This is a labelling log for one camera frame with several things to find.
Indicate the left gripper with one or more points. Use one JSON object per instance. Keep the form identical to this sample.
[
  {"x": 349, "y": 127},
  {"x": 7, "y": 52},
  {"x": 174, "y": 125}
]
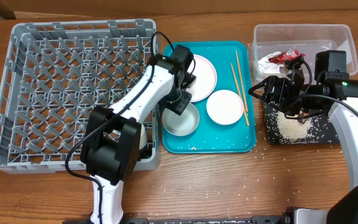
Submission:
[{"x": 180, "y": 104}]

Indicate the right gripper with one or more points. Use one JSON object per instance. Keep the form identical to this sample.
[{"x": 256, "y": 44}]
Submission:
[{"x": 268, "y": 84}]

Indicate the white napkin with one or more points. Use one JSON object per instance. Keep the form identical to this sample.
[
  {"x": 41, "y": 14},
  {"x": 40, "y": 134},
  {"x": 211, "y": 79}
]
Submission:
[{"x": 265, "y": 68}]

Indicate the red snack wrapper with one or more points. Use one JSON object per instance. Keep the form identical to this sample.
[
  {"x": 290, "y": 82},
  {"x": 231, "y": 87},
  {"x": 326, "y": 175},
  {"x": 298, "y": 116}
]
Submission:
[{"x": 283, "y": 56}]

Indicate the pile of white rice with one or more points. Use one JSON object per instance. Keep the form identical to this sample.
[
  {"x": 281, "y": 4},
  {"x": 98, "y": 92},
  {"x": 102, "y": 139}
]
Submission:
[{"x": 292, "y": 129}]

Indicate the grey bowl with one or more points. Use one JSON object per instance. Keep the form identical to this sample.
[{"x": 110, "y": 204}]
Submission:
[{"x": 181, "y": 125}]

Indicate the brown food scrap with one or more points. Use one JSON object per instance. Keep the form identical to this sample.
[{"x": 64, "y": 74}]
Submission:
[{"x": 302, "y": 121}]

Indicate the white cup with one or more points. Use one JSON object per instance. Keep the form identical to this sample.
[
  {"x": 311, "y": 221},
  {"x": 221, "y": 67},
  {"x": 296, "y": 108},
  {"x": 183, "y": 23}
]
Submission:
[{"x": 143, "y": 138}]

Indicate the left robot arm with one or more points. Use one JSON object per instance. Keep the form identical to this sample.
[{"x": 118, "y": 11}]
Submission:
[{"x": 115, "y": 135}]

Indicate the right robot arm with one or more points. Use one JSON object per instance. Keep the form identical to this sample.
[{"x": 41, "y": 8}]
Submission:
[{"x": 332, "y": 92}]

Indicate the grey dishwasher rack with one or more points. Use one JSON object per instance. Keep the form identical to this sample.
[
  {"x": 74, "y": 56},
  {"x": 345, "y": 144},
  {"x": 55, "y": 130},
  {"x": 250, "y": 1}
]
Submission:
[{"x": 54, "y": 74}]

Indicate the wooden chopstick right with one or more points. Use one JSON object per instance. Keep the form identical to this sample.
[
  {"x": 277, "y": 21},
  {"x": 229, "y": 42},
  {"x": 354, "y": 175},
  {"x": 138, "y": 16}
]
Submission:
[{"x": 241, "y": 81}]

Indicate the wooden chopstick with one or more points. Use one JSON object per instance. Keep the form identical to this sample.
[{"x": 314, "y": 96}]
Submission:
[
  {"x": 241, "y": 81},
  {"x": 239, "y": 94}
]

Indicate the large white plate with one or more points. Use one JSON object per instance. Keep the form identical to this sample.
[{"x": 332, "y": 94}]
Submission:
[{"x": 206, "y": 78}]

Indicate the clear plastic bin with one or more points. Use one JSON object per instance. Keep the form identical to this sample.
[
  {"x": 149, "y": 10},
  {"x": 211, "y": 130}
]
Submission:
[{"x": 308, "y": 39}]

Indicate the teal plastic tray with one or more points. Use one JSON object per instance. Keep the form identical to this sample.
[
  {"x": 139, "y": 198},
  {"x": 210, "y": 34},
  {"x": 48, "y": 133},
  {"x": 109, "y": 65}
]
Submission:
[{"x": 210, "y": 137}]

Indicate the wooden chopstick left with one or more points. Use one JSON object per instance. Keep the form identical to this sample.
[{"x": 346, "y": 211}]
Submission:
[{"x": 239, "y": 94}]

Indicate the black plastic tray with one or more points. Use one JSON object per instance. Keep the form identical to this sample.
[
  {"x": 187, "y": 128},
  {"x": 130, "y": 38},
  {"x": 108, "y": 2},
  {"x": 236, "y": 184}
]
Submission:
[{"x": 322, "y": 131}]

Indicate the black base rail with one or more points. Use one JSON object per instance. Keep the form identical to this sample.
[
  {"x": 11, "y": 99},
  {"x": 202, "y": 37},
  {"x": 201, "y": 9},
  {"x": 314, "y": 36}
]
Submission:
[{"x": 254, "y": 220}]

